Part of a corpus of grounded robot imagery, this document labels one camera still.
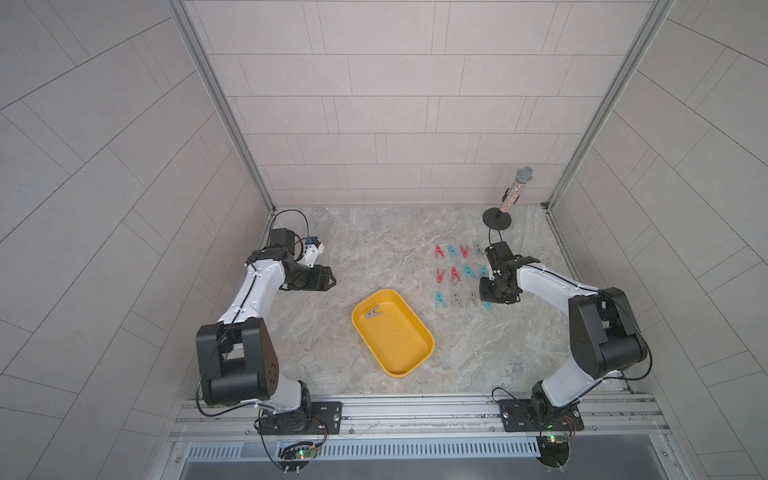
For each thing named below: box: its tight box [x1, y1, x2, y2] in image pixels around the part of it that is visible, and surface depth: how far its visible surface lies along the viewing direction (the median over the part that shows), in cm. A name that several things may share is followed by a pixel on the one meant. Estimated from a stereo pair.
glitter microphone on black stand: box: [482, 166, 534, 231], surface depth 101 cm
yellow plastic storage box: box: [351, 288, 435, 378], surface depth 87 cm
